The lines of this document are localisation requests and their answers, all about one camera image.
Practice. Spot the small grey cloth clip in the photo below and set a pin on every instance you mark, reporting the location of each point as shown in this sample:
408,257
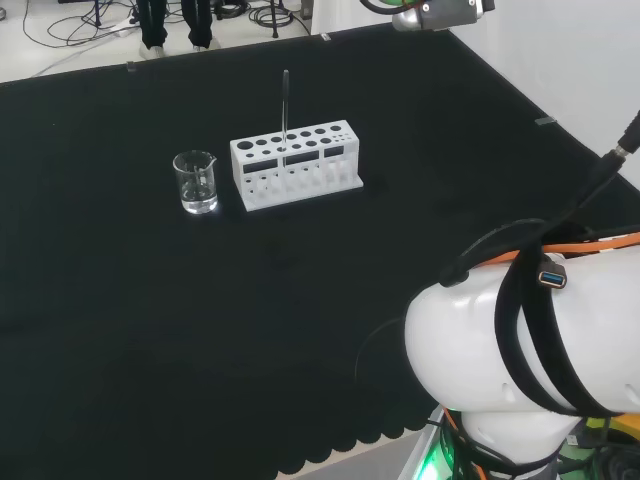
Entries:
545,120

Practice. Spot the white test tube rack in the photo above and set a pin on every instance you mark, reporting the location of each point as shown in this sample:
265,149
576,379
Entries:
300,172

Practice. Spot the clear glass beaker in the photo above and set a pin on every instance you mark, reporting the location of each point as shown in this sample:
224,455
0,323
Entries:
196,182

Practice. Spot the clear glass rod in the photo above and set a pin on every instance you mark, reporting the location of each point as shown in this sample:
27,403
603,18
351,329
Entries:
285,110

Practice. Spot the black tripod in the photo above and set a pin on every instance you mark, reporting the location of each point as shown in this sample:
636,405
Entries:
274,22

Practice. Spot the person's leg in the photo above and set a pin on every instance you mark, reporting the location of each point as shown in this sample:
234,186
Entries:
153,25
198,22

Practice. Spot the yellow stop button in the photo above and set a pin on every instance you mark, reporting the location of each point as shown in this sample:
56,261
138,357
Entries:
625,425

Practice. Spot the white power strip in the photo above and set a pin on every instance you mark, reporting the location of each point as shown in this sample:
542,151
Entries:
121,28

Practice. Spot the black bench cloth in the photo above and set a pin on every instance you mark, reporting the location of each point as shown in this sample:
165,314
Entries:
150,300

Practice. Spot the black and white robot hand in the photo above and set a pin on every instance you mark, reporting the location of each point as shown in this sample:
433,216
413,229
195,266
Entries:
450,15

